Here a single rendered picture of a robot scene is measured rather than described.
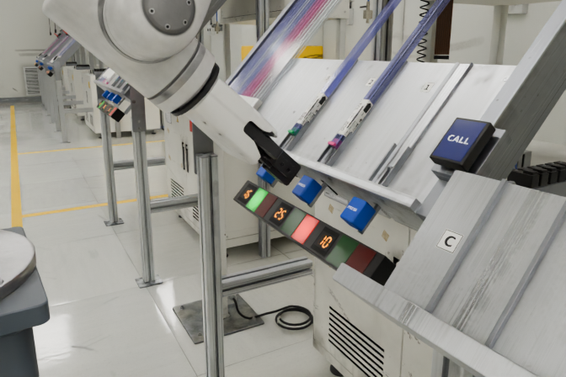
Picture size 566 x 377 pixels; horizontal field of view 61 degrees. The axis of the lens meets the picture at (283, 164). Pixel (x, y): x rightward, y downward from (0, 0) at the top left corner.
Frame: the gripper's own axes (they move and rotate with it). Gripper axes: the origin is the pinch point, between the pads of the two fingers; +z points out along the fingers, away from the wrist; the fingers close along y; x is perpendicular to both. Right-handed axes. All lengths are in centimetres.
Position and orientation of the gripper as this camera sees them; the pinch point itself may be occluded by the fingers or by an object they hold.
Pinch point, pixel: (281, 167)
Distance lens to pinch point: 61.4
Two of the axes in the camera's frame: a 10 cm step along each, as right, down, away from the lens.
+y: 4.8, 2.1, -8.5
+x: 5.9, -7.9, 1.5
